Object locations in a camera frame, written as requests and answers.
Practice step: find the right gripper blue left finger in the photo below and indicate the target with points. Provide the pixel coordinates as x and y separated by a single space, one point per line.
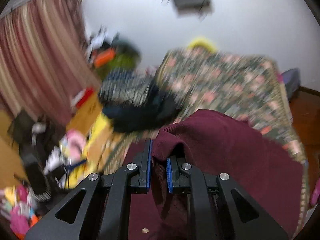
133 178

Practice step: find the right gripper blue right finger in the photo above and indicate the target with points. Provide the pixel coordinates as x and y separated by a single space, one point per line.
188 180

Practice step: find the maroon button shirt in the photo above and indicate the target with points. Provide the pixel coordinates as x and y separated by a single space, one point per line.
217 143

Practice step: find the dark blue folded clothes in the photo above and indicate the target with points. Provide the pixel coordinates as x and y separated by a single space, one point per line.
159 109

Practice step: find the patterned navy folded cloth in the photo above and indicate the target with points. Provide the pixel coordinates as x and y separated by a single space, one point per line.
125 87

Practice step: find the red box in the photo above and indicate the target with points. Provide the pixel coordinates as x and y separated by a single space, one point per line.
82 97

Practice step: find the floral bed cover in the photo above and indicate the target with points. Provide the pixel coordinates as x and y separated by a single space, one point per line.
242 87

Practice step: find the green storage box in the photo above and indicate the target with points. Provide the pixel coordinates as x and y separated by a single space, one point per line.
121 61

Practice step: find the orange box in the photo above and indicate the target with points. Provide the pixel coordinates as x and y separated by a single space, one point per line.
104 57

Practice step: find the grey cloth pile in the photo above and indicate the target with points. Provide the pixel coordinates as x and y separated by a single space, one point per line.
123 46

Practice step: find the yellow headboard object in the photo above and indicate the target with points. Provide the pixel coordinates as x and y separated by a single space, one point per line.
202 42

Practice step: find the striped pink curtain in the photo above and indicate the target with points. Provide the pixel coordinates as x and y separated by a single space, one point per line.
43 63

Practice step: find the grey purple backpack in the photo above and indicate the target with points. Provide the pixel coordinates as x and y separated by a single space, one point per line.
291 80

